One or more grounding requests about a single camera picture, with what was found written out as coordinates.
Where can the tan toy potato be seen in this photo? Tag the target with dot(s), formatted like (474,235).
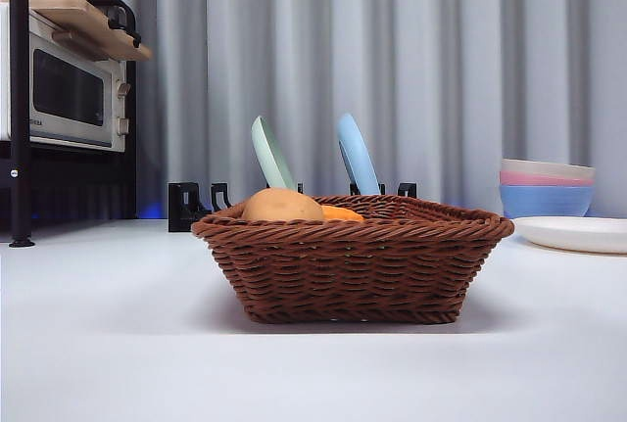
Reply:
(284,204)

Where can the orange toy corn cob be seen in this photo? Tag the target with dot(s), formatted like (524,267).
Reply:
(343,215)

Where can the brown wicker basket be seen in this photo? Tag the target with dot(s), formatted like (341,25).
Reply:
(343,270)

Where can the pale blue plate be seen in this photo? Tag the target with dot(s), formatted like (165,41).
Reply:
(357,157)

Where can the pale green plate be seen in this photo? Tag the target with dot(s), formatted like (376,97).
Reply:
(272,153)

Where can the black dish rack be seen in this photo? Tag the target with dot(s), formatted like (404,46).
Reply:
(181,206)

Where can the grey curtain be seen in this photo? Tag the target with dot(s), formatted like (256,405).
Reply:
(441,50)

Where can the pink bowl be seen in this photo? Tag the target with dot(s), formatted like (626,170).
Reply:
(529,179)

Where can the blue bowl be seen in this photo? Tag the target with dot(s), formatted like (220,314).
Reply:
(544,199)

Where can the cream bowl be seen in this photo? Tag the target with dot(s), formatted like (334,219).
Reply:
(544,167)

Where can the white flat plate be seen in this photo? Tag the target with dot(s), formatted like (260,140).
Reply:
(573,233)

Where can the wooden cutting board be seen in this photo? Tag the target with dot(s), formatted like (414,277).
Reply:
(98,35)

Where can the white toaster oven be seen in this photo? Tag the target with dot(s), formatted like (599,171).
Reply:
(68,89)

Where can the black metal shelf frame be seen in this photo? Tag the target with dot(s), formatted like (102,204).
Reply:
(17,99)

